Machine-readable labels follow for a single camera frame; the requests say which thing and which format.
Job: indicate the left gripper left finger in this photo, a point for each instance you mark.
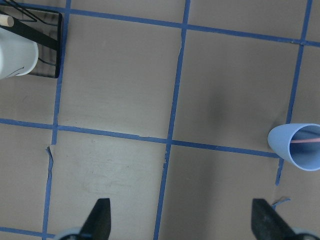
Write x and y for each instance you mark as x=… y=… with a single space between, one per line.
x=98 y=223

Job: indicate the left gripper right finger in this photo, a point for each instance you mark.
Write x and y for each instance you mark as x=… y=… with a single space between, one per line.
x=266 y=224

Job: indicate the light blue plastic cup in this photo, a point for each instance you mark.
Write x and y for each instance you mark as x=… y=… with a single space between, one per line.
x=305 y=156

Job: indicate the pink chopstick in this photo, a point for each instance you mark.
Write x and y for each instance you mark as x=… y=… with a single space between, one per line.
x=309 y=140

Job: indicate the white mug near rack end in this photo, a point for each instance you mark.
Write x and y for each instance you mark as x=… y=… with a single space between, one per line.
x=18 y=55

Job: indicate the black wire mug rack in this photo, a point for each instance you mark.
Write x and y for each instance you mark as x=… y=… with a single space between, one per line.
x=40 y=25

